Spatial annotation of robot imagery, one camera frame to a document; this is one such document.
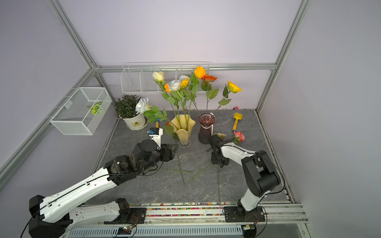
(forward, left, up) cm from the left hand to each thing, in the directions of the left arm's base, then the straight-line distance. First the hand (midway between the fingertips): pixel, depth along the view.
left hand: (173, 147), depth 69 cm
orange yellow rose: (+29, +2, +6) cm, 30 cm away
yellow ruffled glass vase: (+22, -3, -11) cm, 25 cm away
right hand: (+4, -25, -27) cm, 37 cm away
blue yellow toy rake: (+37, +16, -26) cm, 48 cm away
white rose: (+17, +10, +5) cm, 20 cm away
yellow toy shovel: (+39, -46, -26) cm, 66 cm away
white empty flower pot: (+46, -5, +6) cm, 47 cm away
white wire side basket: (+26, +52, 0) cm, 58 cm away
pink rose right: (+18, -41, -23) cm, 50 cm away
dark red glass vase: (+18, -18, -14) cm, 29 cm away
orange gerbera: (+34, -19, +8) cm, 40 cm away
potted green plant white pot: (+36, +33, -7) cm, 49 cm away
